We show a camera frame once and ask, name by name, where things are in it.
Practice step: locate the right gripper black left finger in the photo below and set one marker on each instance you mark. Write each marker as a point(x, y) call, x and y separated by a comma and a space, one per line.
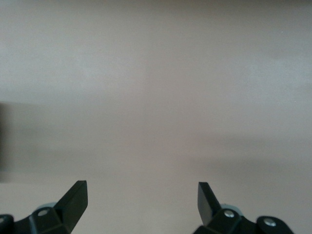
point(63, 217)

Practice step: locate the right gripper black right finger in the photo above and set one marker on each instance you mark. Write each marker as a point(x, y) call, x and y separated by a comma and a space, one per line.
point(214, 219)

